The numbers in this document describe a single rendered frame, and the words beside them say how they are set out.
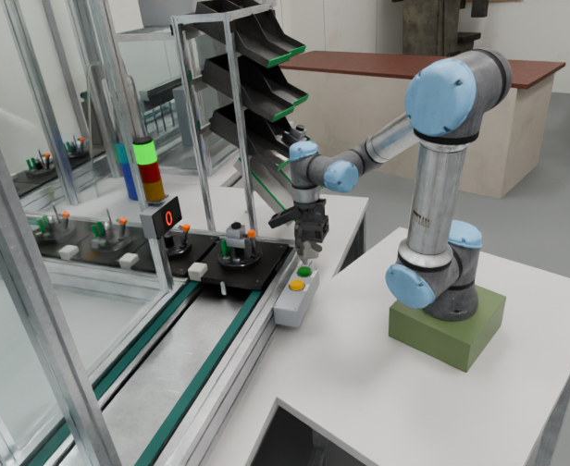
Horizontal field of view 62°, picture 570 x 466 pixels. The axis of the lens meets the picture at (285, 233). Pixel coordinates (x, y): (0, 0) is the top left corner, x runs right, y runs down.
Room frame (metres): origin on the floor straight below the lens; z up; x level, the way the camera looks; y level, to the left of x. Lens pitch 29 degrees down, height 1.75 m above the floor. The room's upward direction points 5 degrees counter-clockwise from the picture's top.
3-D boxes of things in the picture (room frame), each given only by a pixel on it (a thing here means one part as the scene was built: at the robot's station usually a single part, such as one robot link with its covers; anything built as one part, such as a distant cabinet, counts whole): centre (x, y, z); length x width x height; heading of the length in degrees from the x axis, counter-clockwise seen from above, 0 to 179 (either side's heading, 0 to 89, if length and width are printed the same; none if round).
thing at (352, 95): (4.64, -1.18, 0.46); 2.68 x 0.90 x 0.92; 45
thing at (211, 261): (1.27, 0.15, 0.96); 0.24 x 0.24 x 0.02; 68
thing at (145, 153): (1.14, 0.33, 1.38); 0.05 x 0.05 x 0.05
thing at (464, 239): (0.97, -0.40, 1.13); 0.13 x 0.12 x 0.14; 129
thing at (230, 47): (1.65, 0.12, 1.26); 0.36 x 0.21 x 0.80; 158
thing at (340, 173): (1.10, -0.14, 1.30); 0.11 x 0.11 x 0.08; 39
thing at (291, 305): (1.11, -0.02, 0.93); 0.21 x 0.07 x 0.06; 158
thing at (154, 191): (1.14, 0.33, 1.28); 0.05 x 0.05 x 0.05
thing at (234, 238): (1.27, 0.15, 1.06); 0.08 x 0.04 x 0.07; 67
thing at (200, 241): (1.36, 0.38, 1.01); 0.24 x 0.24 x 0.13; 68
